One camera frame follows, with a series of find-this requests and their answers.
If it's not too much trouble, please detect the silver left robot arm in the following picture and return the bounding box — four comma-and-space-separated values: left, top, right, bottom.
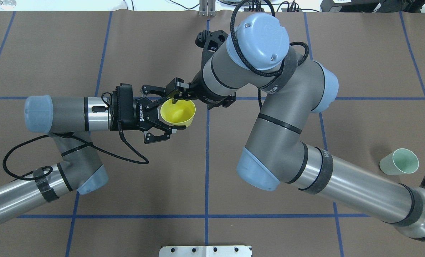
0, 84, 185, 225

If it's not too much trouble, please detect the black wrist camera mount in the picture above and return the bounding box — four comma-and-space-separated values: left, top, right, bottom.
195, 30, 228, 53

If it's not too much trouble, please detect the green plastic cup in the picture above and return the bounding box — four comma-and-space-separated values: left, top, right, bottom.
379, 148, 419, 175

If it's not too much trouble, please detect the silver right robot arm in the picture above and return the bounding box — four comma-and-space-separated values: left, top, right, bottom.
176, 12, 425, 242

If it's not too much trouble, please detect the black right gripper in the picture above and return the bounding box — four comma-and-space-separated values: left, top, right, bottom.
165, 77, 213, 104

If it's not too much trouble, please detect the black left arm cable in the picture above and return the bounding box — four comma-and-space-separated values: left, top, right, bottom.
2, 93, 149, 181

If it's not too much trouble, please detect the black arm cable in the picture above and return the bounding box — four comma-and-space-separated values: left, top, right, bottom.
230, 0, 310, 107
2, 93, 149, 181

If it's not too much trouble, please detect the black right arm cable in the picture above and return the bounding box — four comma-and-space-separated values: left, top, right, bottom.
230, 0, 310, 107

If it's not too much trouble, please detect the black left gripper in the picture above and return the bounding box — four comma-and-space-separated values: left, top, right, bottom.
127, 85, 177, 144

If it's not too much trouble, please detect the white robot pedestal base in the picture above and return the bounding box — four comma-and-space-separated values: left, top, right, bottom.
158, 245, 253, 257

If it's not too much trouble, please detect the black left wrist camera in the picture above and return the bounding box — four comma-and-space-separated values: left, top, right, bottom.
110, 83, 135, 131

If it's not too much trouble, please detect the aluminium frame post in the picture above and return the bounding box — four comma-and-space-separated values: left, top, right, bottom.
198, 0, 217, 17

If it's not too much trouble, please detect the yellow plastic cup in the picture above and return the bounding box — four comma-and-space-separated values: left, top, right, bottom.
160, 99, 196, 127

